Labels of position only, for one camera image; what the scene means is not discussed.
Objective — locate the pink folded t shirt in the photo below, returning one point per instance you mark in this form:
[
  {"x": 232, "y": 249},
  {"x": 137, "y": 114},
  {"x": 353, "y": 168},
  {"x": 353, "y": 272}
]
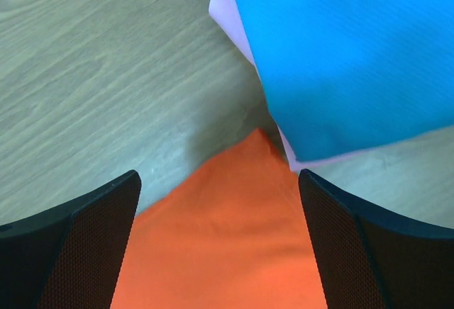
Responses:
[{"x": 225, "y": 13}]

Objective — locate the teal folded t shirt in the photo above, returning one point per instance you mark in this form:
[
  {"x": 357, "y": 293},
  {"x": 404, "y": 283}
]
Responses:
[{"x": 349, "y": 75}]

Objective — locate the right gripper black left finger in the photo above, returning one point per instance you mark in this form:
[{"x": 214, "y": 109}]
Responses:
[{"x": 70, "y": 256}]

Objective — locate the orange t shirt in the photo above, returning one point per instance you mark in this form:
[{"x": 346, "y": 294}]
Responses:
[{"x": 233, "y": 235}]

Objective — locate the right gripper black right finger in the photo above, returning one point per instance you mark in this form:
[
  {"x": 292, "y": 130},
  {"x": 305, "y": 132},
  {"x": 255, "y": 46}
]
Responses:
[{"x": 371, "y": 257}]

